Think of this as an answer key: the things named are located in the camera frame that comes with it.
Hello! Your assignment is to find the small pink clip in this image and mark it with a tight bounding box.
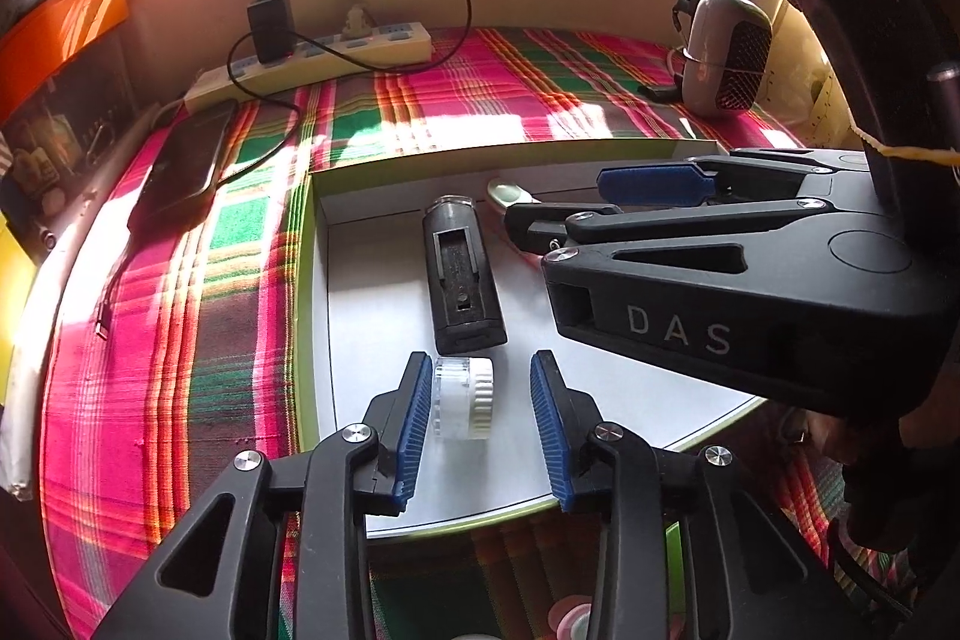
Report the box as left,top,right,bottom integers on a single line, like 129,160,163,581
486,179,545,214

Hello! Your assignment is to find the green cardboard box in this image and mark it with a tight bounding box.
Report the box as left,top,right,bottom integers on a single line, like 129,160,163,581
295,137,803,637

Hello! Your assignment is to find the cream power strip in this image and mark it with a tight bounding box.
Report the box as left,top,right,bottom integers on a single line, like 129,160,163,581
184,19,434,112

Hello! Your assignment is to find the cream dotted curtain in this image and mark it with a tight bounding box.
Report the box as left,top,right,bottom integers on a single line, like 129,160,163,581
814,77,856,146

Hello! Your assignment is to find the yellow string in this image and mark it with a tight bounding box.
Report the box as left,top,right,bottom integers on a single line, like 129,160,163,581
851,122,960,165

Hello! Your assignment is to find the black cylindrical device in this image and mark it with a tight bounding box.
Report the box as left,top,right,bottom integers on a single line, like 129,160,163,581
421,194,509,352

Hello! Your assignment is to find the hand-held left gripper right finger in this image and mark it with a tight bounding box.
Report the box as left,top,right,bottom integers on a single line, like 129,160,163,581
529,349,871,640

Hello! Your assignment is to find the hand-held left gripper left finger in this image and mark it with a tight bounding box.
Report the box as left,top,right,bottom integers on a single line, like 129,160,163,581
90,351,434,640

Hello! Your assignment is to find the black charger adapter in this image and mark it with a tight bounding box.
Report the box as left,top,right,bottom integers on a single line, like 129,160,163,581
246,0,295,65

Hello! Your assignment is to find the small beige heater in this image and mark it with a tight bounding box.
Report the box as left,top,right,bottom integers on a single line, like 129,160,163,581
671,0,773,120

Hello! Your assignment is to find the clear display case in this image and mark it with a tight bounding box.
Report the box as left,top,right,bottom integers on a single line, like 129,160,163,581
0,40,151,199

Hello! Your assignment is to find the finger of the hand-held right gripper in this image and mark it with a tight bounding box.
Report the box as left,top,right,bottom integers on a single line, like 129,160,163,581
598,149,833,206
504,199,833,253

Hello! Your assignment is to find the black charger cable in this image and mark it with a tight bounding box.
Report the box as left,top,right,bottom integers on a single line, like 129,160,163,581
225,0,473,191

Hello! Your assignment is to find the black phone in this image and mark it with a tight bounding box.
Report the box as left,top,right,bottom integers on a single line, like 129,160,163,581
126,98,241,236

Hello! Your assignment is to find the plaid tablecloth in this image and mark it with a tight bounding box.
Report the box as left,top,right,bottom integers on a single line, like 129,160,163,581
34,26,923,640

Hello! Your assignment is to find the orange box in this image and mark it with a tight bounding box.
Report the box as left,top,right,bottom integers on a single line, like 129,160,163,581
0,0,130,124

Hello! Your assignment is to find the yellow box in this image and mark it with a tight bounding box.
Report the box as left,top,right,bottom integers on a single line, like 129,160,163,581
0,212,38,416

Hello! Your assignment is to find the large pink clip massager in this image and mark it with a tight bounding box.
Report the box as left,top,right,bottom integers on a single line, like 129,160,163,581
546,595,601,640

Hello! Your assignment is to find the white ribbed jar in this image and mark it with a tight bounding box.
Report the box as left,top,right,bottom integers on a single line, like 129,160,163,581
431,355,496,442

